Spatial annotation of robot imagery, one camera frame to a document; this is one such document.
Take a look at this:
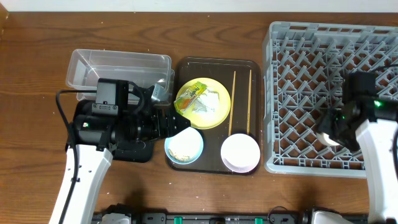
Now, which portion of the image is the right black cable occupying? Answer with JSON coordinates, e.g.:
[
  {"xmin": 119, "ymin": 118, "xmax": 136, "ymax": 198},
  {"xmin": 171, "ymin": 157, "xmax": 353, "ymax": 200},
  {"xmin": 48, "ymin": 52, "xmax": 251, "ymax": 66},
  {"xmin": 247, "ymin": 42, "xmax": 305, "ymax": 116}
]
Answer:
[{"xmin": 369, "ymin": 63, "xmax": 398, "ymax": 73}]

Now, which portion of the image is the grey dishwasher rack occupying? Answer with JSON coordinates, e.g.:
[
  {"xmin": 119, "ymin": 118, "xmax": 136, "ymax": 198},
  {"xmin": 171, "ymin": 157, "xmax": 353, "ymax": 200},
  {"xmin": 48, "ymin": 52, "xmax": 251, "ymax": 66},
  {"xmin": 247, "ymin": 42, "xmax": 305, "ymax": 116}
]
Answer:
[{"xmin": 262, "ymin": 22, "xmax": 397, "ymax": 179}]

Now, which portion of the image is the green yellow snack wrapper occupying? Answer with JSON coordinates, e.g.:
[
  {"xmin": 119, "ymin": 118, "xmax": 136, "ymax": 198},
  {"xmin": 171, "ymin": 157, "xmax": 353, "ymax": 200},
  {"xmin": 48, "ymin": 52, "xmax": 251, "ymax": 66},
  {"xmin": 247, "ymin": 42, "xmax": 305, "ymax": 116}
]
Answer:
[{"xmin": 174, "ymin": 82, "xmax": 207, "ymax": 114}]

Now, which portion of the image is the yellow plate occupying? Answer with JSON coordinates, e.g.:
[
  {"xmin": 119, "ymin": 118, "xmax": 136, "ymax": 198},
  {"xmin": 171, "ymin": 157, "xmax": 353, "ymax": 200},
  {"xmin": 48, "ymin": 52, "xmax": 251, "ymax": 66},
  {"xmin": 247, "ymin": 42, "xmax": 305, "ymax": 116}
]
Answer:
[{"xmin": 175, "ymin": 78, "xmax": 231, "ymax": 129}]

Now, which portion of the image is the clear plastic bin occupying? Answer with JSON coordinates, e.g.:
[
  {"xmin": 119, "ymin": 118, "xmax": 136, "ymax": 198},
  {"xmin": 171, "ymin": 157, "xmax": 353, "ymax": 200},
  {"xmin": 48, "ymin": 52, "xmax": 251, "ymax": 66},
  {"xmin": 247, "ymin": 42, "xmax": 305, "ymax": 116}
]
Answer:
[{"xmin": 66, "ymin": 49, "xmax": 175, "ymax": 106}]

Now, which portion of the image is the pink bowl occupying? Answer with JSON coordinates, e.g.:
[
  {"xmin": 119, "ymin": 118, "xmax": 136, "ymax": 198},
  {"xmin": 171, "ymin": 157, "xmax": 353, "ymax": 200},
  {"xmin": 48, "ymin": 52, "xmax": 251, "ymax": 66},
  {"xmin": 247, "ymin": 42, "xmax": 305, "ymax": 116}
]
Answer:
[{"xmin": 220, "ymin": 133, "xmax": 261, "ymax": 174}]

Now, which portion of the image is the white tissue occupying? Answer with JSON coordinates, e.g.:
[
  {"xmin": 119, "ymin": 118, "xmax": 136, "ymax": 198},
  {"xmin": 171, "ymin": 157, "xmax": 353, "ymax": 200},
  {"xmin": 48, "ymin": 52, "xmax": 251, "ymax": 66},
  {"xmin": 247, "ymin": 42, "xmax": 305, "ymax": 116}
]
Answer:
[{"xmin": 193, "ymin": 90, "xmax": 220, "ymax": 114}]

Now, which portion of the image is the white paper cup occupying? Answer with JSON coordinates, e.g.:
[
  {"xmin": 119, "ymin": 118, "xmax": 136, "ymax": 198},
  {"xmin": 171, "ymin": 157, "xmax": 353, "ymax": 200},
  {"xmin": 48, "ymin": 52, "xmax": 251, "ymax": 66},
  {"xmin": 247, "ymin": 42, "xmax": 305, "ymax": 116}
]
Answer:
[{"xmin": 316, "ymin": 133, "xmax": 340, "ymax": 146}]

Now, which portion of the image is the black plastic tray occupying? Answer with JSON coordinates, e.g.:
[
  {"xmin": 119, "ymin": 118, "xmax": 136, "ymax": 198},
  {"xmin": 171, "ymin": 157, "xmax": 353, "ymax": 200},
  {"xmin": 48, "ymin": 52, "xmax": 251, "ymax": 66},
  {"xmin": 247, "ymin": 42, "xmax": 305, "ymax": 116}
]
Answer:
[{"xmin": 68, "ymin": 100, "xmax": 157, "ymax": 163}]

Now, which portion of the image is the dark brown serving tray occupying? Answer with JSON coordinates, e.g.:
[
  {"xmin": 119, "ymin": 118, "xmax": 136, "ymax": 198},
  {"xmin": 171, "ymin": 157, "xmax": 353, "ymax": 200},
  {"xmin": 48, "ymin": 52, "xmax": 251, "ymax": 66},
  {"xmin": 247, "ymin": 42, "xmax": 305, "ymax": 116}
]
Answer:
[{"xmin": 165, "ymin": 57, "xmax": 262, "ymax": 175}]

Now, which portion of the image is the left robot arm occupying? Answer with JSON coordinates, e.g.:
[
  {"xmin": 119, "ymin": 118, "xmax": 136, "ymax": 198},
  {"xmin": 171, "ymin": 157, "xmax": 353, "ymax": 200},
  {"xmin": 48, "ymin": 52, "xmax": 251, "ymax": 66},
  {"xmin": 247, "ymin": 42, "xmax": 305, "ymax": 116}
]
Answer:
[{"xmin": 50, "ymin": 111, "xmax": 190, "ymax": 223}]

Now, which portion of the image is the black cable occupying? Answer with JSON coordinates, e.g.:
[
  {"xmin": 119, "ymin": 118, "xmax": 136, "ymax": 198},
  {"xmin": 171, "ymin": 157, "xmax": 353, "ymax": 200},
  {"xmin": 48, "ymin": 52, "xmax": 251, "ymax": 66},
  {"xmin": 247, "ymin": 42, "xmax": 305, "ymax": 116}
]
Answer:
[
  {"xmin": 55, "ymin": 89, "xmax": 98, "ymax": 224},
  {"xmin": 369, "ymin": 63, "xmax": 398, "ymax": 73}
]

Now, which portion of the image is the left black cable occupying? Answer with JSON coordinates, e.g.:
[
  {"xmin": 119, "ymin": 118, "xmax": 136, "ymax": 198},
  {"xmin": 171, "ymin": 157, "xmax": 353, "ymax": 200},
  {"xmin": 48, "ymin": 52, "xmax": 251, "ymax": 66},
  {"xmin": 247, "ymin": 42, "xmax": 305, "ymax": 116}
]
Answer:
[{"xmin": 55, "ymin": 89, "xmax": 98, "ymax": 224}]

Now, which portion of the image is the blue bowl with rice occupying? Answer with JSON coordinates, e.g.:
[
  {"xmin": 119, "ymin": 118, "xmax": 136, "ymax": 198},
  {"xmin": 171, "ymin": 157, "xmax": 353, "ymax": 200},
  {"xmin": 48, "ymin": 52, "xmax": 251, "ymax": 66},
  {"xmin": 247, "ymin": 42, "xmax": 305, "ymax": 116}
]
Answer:
[{"xmin": 164, "ymin": 127, "xmax": 204, "ymax": 165}]

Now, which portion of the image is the right wooden chopstick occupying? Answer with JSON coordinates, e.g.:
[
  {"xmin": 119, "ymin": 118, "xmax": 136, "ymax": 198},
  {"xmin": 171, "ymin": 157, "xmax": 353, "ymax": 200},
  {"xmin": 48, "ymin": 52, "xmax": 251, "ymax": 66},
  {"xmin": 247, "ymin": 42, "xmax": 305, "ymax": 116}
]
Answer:
[{"xmin": 246, "ymin": 70, "xmax": 252, "ymax": 135}]

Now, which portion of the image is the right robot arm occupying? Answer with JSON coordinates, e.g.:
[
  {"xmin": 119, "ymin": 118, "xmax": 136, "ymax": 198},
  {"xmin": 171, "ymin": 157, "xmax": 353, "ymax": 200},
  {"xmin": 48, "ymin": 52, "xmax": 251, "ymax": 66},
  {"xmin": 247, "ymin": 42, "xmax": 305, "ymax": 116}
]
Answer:
[{"xmin": 317, "ymin": 96, "xmax": 397, "ymax": 223}]

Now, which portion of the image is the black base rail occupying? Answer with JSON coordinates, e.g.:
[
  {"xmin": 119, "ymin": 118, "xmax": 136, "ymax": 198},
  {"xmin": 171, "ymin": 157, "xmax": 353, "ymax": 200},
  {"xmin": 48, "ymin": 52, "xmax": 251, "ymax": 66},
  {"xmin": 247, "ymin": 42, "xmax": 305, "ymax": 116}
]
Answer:
[{"xmin": 93, "ymin": 205, "xmax": 368, "ymax": 224}]

